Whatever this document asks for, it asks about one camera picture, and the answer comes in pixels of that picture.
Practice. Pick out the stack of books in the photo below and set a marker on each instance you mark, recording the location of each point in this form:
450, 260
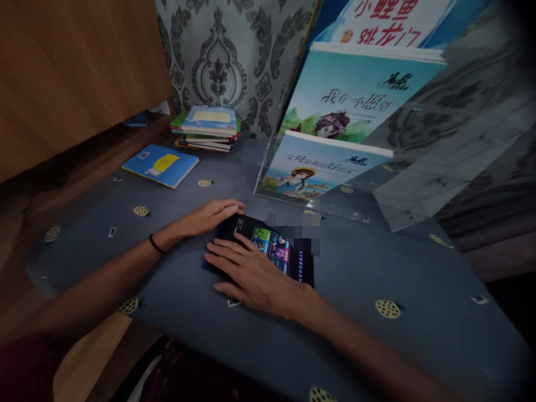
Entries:
209, 125

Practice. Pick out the person's left hand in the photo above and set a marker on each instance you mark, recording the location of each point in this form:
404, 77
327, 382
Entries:
201, 218

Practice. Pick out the person's body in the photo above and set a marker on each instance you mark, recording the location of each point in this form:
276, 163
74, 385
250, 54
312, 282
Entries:
25, 370

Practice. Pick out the white blue book red print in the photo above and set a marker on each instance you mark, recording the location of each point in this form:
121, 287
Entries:
377, 21

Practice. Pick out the dark colourful cover book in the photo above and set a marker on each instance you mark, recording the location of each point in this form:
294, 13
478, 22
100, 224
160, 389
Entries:
293, 259

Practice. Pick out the blue book with yellow scroll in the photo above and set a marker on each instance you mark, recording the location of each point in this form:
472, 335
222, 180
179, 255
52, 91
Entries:
161, 165

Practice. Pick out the light blue girl with hat book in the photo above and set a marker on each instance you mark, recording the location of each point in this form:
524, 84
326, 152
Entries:
310, 171

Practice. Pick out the wooden cabinet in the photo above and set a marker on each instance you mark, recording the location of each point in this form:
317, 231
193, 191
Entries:
63, 63

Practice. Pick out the person's left fingers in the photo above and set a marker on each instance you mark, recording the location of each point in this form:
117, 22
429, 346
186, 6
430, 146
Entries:
230, 207

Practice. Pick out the teal purple-haired girl book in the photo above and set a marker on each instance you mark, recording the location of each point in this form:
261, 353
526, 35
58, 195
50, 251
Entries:
351, 92

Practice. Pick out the person's right thumb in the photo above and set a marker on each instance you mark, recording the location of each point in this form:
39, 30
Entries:
226, 287

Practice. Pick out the person's right hand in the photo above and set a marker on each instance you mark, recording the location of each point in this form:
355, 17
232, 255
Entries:
268, 284

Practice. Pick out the person's right middle finger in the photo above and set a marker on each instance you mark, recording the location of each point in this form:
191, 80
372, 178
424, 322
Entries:
228, 249

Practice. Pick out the person's right index finger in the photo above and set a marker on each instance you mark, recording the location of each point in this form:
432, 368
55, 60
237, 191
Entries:
222, 264

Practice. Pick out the grey-blue patterned tablecloth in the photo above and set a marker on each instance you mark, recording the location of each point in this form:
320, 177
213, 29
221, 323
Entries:
377, 272

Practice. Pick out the person's right ring finger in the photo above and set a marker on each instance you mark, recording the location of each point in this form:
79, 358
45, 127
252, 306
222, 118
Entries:
247, 242

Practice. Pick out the clear acrylic book stand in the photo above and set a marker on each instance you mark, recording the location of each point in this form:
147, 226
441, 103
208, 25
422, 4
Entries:
418, 197

